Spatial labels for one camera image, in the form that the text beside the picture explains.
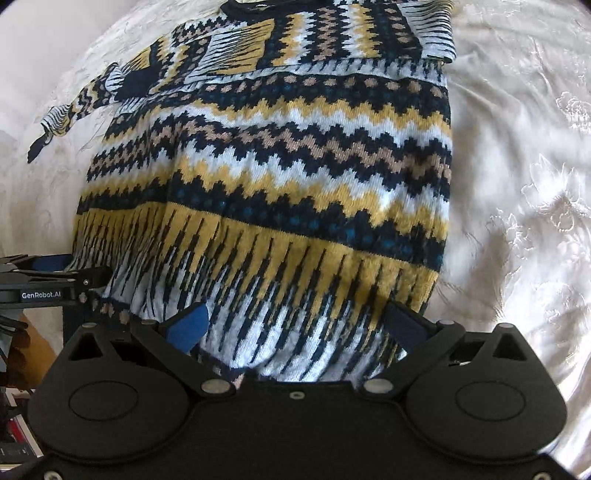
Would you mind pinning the navy yellow patterned knit sweater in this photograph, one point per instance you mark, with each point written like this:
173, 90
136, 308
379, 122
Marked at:
285, 163

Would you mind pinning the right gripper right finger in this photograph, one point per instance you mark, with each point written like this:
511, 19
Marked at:
425, 344

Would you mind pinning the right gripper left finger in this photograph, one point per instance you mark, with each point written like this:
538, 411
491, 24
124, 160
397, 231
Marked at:
170, 343

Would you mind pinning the white embroidered bedspread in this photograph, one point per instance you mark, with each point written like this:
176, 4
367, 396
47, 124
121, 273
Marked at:
519, 242

